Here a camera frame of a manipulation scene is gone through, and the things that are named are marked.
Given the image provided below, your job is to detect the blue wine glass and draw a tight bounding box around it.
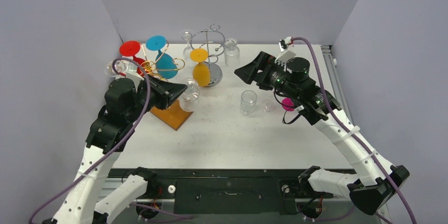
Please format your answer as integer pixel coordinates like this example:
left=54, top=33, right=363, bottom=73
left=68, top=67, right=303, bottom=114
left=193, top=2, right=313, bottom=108
left=145, top=35, right=178, bottom=79

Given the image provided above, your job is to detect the yellow wine glass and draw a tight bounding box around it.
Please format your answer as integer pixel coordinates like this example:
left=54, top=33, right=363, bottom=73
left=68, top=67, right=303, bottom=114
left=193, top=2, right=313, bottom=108
left=190, top=48, right=211, bottom=87

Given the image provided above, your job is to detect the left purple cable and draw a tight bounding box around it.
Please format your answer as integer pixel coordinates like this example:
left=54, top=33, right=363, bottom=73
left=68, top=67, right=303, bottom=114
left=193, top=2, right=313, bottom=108
left=29, top=57, right=193, bottom=224

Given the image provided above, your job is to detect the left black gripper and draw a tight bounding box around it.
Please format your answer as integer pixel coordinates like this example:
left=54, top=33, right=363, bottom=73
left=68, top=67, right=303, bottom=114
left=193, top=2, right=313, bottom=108
left=126, top=73, right=188, bottom=122

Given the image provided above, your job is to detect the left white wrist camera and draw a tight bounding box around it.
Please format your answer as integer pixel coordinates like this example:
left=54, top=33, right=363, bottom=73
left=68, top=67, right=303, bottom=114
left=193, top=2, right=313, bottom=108
left=116, top=61, right=144, bottom=89

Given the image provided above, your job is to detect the gold wire glass rack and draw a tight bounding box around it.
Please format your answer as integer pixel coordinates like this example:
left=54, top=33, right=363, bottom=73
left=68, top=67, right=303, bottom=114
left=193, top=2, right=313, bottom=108
left=141, top=43, right=192, bottom=130

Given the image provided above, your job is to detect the red wine glass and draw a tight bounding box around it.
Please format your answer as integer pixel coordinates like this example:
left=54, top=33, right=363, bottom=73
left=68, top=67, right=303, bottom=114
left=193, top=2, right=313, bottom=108
left=119, top=40, right=145, bottom=66

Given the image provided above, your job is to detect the pink wine glass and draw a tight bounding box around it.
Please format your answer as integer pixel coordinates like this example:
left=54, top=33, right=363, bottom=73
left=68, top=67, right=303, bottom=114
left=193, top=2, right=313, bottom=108
left=281, top=98, right=295, bottom=111

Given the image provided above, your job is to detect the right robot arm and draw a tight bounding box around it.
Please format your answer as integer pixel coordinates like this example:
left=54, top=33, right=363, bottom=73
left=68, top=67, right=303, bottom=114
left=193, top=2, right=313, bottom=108
left=235, top=52, right=409, bottom=215

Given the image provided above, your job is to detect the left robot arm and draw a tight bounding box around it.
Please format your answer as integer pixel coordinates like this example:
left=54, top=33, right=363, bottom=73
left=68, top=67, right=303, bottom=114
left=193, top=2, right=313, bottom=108
left=44, top=77, right=187, bottom=223

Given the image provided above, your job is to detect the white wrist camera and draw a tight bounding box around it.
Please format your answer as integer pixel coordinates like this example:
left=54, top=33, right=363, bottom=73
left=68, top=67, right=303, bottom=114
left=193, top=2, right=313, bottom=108
left=274, top=36, right=296, bottom=67
left=116, top=61, right=144, bottom=89

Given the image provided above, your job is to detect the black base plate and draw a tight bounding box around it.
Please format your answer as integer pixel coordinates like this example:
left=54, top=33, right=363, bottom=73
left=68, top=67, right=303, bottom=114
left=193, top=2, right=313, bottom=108
left=108, top=168, right=358, bottom=216

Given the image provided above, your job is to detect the clear ribbed glass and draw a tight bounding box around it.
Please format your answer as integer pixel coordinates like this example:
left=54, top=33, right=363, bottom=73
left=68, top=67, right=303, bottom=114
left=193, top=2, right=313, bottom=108
left=223, top=38, right=240, bottom=67

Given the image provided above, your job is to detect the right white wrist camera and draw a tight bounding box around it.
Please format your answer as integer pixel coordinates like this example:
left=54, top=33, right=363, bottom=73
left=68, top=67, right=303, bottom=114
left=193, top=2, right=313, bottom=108
left=274, top=36, right=296, bottom=67

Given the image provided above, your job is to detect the chrome wire glass rack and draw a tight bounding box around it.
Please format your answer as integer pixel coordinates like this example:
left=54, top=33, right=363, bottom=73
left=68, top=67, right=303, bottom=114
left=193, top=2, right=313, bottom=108
left=191, top=23, right=226, bottom=87

